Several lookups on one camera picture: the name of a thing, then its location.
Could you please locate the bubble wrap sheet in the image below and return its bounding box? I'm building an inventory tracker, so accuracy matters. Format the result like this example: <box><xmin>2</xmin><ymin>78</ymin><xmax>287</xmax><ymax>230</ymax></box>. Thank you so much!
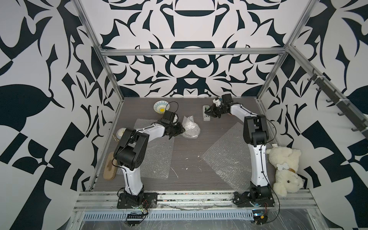
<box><xmin>202</xmin><ymin>123</ymin><xmax>252</xmax><ymax>192</ymax></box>
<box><xmin>181</xmin><ymin>116</ymin><xmax>201</xmax><ymax>139</ymax></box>
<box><xmin>116</xmin><ymin>118</ymin><xmax>176</xmax><ymax>180</ymax></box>

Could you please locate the yellow patterned bowl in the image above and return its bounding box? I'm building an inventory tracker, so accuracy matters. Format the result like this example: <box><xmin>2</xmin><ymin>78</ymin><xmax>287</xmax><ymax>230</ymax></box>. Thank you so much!
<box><xmin>153</xmin><ymin>100</ymin><xmax>170</xmax><ymax>114</ymax></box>

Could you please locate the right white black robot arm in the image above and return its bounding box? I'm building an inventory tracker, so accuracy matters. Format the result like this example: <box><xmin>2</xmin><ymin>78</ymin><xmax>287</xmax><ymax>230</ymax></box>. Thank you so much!
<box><xmin>204</xmin><ymin>96</ymin><xmax>272</xmax><ymax>200</ymax></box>

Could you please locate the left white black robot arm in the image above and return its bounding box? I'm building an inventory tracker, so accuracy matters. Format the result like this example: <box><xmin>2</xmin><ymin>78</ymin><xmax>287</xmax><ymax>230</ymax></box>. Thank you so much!
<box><xmin>114</xmin><ymin>122</ymin><xmax>185</xmax><ymax>198</ymax></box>

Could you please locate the wooden oval brush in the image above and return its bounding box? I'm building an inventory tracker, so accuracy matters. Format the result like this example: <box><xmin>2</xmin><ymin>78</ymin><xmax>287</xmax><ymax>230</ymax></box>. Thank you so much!
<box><xmin>103</xmin><ymin>152</ymin><xmax>118</xmax><ymax>181</ymax></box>

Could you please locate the white teddy bear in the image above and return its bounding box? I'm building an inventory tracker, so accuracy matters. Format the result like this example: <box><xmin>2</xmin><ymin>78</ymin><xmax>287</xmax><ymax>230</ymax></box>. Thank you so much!
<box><xmin>266</xmin><ymin>147</ymin><xmax>303</xmax><ymax>197</ymax></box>

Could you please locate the left electronics board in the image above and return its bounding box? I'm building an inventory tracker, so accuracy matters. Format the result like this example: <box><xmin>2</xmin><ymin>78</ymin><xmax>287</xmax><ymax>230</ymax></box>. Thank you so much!
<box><xmin>125</xmin><ymin>213</ymin><xmax>148</xmax><ymax>227</ymax></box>

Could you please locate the electronics board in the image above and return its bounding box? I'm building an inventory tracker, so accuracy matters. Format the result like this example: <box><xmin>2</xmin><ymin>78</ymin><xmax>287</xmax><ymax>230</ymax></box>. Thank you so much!
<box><xmin>125</xmin><ymin>213</ymin><xmax>148</xmax><ymax>227</ymax></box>
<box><xmin>252</xmin><ymin>210</ymin><xmax>268</xmax><ymax>225</ymax></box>

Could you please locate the right electronics board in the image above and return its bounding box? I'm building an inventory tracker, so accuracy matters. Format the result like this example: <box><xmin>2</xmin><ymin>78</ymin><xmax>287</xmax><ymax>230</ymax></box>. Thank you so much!
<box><xmin>252</xmin><ymin>210</ymin><xmax>268</xmax><ymax>225</ymax></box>

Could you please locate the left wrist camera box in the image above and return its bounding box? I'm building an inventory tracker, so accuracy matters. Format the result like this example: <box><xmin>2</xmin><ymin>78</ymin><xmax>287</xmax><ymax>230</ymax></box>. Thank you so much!
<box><xmin>161</xmin><ymin>110</ymin><xmax>178</xmax><ymax>125</ymax></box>

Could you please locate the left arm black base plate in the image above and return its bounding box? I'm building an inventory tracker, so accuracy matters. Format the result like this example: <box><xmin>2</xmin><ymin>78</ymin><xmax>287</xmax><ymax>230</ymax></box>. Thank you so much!
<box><xmin>117</xmin><ymin>191</ymin><xmax>158</xmax><ymax>209</ymax></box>

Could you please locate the aluminium frame rail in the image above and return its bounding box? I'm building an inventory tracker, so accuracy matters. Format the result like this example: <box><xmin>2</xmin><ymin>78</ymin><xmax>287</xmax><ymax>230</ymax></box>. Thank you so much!
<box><xmin>100</xmin><ymin>48</ymin><xmax>285</xmax><ymax>57</ymax></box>

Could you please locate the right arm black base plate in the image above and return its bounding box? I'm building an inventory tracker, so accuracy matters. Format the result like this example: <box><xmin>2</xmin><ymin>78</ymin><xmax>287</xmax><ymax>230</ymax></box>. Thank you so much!
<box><xmin>232</xmin><ymin>190</ymin><xmax>275</xmax><ymax>208</ymax></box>

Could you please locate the white slotted cable duct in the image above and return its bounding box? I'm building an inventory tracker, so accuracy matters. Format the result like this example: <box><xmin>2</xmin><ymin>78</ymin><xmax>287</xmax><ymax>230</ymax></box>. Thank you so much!
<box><xmin>83</xmin><ymin>210</ymin><xmax>254</xmax><ymax>221</ymax></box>

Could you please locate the grey wall hook rail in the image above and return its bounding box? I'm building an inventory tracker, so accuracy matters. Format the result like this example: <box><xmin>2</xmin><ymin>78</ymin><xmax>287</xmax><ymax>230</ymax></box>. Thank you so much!
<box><xmin>307</xmin><ymin>69</ymin><xmax>368</xmax><ymax>139</ymax></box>

